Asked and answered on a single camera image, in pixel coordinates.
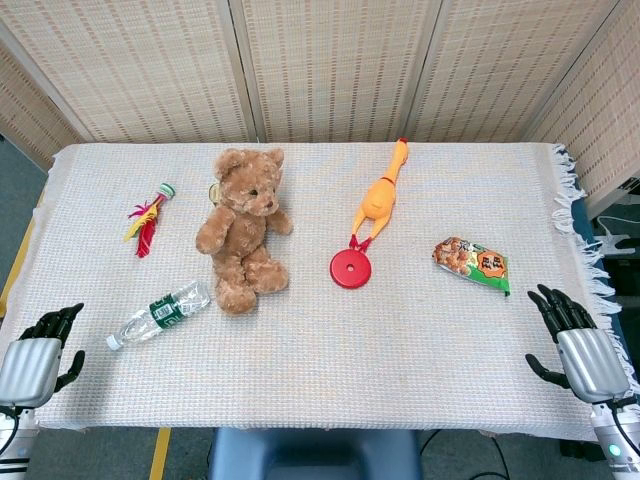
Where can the woven folding screen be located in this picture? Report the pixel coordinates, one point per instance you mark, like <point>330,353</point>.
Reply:
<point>320,65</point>

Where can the white woven tablecloth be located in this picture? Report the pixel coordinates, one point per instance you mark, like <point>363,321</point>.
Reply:
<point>320,350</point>

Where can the green snack bag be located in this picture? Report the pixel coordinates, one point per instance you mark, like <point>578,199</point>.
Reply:
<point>472,265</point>

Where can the yellow rubber chicken toy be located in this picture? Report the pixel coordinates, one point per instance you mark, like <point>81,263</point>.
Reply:
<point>381,197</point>

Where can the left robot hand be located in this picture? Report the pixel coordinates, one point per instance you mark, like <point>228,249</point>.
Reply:
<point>27,360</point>

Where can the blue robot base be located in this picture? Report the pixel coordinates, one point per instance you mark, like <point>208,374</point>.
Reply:
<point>315,455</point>

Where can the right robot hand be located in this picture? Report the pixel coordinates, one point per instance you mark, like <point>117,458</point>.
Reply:
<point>590,357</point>

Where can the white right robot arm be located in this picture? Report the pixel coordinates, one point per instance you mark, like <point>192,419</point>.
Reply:
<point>617,440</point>

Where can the white stand frame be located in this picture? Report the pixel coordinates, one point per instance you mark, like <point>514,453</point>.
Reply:
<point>612,232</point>

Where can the brown teddy bear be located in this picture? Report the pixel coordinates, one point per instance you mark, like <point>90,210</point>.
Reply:
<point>245,227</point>

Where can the feather shuttlecock toy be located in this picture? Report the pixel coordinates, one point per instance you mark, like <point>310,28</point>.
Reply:
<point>147,220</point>

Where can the red round disc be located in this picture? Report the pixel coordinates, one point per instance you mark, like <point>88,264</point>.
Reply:
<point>350,268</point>

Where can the clear plastic water bottle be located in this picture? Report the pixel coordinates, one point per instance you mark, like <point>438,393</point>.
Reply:
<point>160,315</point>

